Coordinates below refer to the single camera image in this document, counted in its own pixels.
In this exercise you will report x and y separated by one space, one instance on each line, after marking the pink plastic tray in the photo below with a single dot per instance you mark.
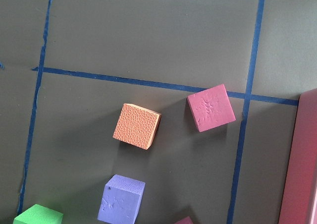
299 202

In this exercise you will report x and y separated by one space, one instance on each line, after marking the red foam block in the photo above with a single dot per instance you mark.
211 108

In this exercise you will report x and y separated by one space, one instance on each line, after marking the green foam block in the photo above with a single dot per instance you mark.
38 214

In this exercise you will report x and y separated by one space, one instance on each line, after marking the purple foam block right side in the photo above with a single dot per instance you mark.
121 200

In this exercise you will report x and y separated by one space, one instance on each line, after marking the magenta foam block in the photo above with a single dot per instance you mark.
186 220

